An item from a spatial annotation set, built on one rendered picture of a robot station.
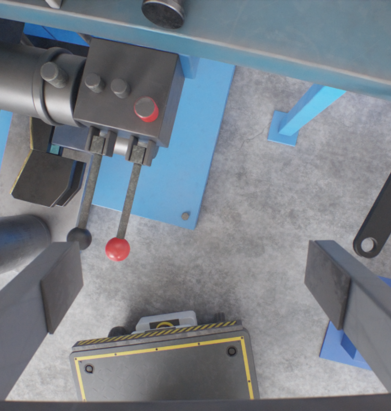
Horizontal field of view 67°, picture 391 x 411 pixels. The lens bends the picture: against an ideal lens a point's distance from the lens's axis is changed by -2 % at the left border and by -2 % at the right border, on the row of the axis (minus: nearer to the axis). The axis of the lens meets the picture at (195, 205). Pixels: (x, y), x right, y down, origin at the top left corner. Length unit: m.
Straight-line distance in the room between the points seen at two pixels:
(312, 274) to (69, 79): 0.40
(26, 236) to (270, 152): 1.08
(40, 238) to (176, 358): 0.72
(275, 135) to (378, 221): 1.11
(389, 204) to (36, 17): 0.48
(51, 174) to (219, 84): 0.77
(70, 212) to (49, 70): 1.00
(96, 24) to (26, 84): 0.14
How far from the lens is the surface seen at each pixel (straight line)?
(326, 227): 1.50
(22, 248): 1.28
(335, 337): 1.63
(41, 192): 1.02
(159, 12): 0.37
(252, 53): 0.38
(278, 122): 1.46
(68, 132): 0.97
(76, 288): 0.17
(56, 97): 0.48
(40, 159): 1.03
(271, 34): 0.39
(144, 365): 1.28
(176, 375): 1.28
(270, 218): 1.43
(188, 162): 1.29
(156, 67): 0.43
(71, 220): 1.40
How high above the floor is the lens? 1.40
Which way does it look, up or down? 86 degrees down
